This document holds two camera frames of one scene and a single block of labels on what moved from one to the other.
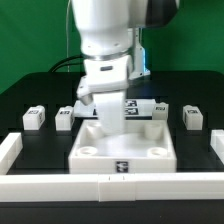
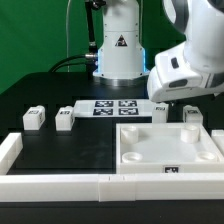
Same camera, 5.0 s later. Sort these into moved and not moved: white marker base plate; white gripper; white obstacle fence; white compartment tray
Moved: white gripper; white compartment tray
Not moved: white obstacle fence; white marker base plate
